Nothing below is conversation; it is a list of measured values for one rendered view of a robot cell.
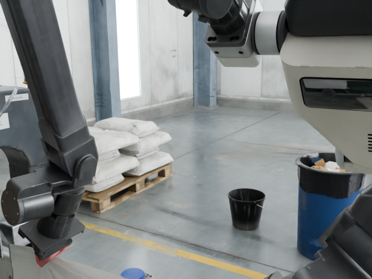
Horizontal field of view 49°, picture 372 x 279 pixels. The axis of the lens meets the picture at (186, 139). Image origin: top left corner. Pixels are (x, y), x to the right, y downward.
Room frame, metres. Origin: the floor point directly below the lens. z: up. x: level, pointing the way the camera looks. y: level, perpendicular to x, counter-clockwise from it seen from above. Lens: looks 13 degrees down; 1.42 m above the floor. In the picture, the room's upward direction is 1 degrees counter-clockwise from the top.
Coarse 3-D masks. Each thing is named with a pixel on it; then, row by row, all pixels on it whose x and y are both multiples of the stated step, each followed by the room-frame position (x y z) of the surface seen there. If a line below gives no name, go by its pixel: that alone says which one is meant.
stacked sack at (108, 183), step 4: (116, 176) 3.62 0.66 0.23; (120, 176) 3.66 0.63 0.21; (108, 180) 3.52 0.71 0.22; (112, 180) 3.56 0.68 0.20; (116, 180) 3.59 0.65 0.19; (120, 180) 3.62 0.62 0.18; (96, 184) 3.40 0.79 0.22; (100, 184) 3.43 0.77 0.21; (104, 184) 3.46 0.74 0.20; (108, 184) 3.50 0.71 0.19; (112, 184) 3.52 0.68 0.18; (88, 188) 3.39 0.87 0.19; (92, 188) 3.36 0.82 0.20; (96, 188) 3.38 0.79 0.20; (100, 188) 3.40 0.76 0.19; (104, 188) 3.45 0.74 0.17
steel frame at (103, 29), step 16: (96, 0) 6.66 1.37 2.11; (112, 0) 6.54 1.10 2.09; (96, 16) 6.67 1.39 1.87; (112, 16) 6.53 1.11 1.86; (96, 32) 6.68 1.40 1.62; (112, 32) 6.51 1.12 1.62; (96, 48) 6.67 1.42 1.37; (112, 48) 6.49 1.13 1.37; (208, 48) 9.28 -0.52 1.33; (96, 64) 6.66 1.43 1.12; (112, 64) 6.48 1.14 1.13; (208, 64) 9.28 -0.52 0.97; (96, 80) 6.64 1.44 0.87; (112, 80) 6.46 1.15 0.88; (208, 80) 9.27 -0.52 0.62; (96, 96) 6.62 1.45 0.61; (112, 96) 6.44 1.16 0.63; (208, 96) 9.27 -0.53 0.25; (96, 112) 6.60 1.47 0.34; (112, 112) 6.43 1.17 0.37
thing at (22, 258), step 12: (12, 252) 0.72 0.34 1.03; (24, 252) 0.71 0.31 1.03; (12, 264) 0.72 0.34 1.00; (24, 264) 0.71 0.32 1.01; (36, 264) 0.70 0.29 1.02; (48, 264) 0.68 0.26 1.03; (60, 264) 0.66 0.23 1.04; (72, 264) 0.65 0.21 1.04; (12, 276) 0.72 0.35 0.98; (24, 276) 0.71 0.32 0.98; (36, 276) 0.70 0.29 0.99; (48, 276) 0.68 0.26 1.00; (60, 276) 0.66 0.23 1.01; (72, 276) 0.64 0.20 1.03; (84, 276) 0.62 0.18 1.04; (96, 276) 0.60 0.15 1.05; (108, 276) 0.61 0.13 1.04; (120, 276) 0.60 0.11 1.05
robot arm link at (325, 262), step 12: (324, 240) 0.42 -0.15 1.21; (324, 252) 0.39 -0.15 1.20; (336, 252) 0.41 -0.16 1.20; (312, 264) 0.37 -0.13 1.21; (324, 264) 0.37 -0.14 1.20; (336, 264) 0.38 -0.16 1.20; (348, 264) 0.39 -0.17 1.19; (288, 276) 0.37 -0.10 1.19; (300, 276) 0.35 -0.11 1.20; (312, 276) 0.35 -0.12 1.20; (324, 276) 0.36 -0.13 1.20; (336, 276) 0.36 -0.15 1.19; (348, 276) 0.37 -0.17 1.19; (360, 276) 0.38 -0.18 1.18
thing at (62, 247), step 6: (66, 240) 0.68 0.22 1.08; (72, 240) 0.68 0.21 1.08; (54, 246) 0.64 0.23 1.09; (60, 246) 0.65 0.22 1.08; (66, 246) 0.67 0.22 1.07; (36, 252) 0.63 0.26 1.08; (48, 252) 0.63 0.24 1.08; (54, 252) 0.64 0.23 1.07; (60, 252) 0.67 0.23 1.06; (42, 258) 0.62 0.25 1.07
